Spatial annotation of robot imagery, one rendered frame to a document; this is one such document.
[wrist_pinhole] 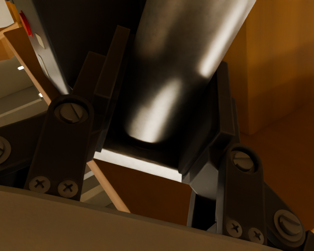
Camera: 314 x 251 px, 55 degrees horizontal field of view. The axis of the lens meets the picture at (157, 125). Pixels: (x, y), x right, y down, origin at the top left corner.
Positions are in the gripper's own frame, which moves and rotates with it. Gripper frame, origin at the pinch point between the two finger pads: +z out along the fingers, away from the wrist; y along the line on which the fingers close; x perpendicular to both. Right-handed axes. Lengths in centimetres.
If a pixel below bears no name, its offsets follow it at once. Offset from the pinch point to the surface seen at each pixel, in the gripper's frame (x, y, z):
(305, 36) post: -1.8, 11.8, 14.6
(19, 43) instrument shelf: -41, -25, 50
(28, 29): -17.4, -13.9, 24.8
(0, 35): -246, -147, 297
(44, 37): -12.7, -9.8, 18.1
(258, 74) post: -4.3, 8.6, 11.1
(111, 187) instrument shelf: -13.8, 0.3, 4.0
